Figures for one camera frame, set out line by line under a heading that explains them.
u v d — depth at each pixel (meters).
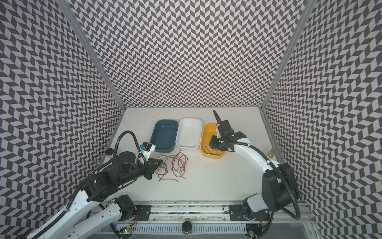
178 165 0.89
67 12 0.72
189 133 1.03
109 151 0.83
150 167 0.58
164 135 0.99
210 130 1.05
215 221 0.72
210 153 0.95
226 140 0.62
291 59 0.84
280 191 0.42
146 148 0.58
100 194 0.45
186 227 0.64
